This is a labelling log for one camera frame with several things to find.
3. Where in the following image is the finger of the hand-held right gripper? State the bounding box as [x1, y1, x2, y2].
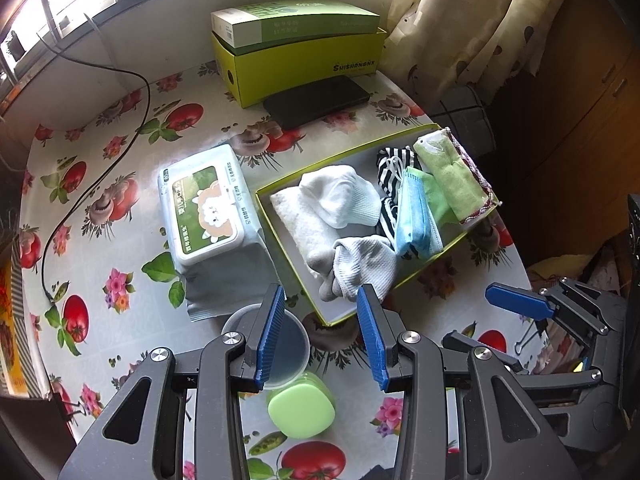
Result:
[441, 329, 531, 375]
[484, 280, 613, 336]

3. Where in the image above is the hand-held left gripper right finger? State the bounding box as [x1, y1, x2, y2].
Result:
[356, 284, 583, 480]

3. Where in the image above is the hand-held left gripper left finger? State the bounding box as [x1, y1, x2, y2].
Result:
[57, 282, 287, 480]

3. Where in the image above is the grey white sock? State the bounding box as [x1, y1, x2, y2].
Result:
[317, 234, 399, 303]

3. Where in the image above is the white towel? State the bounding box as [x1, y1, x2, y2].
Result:
[270, 187, 341, 278]

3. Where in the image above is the blue face mask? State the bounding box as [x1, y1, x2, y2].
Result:
[394, 166, 445, 256]

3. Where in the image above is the bright green cloth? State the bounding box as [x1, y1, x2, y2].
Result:
[422, 172, 458, 226]

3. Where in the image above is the green towel with crochet edge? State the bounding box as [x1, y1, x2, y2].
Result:
[412, 127, 501, 226]

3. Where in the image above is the yellow-green box lid tray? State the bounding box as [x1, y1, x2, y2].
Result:
[255, 122, 502, 328]

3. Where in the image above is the clear round plastic container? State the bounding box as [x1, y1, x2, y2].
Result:
[221, 302, 311, 391]

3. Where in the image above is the small green plastic case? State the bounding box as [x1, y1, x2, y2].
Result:
[266, 372, 337, 440]

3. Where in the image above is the wet wipes pack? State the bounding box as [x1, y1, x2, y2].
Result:
[158, 143, 281, 323]

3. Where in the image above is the wooden cabinet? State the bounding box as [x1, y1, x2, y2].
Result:
[487, 0, 640, 266]

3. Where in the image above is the dark checkered stool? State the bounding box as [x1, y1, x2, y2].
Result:
[432, 85, 496, 161]

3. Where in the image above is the floral tablecloth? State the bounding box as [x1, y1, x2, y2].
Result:
[17, 60, 531, 480]

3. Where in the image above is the black phone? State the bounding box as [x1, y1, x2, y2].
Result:
[262, 75, 372, 131]

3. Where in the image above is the yellow printed cardboard box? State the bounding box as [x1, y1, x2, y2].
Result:
[0, 247, 51, 401]

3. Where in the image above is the yellow-green shoe box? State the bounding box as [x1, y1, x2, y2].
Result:
[210, 27, 388, 110]

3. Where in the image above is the beige patterned curtain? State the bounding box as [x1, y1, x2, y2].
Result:
[380, 0, 576, 106]

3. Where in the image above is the white and green carton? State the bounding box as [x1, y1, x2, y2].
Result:
[210, 0, 381, 57]

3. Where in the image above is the black power cable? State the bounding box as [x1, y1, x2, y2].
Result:
[37, 32, 152, 311]

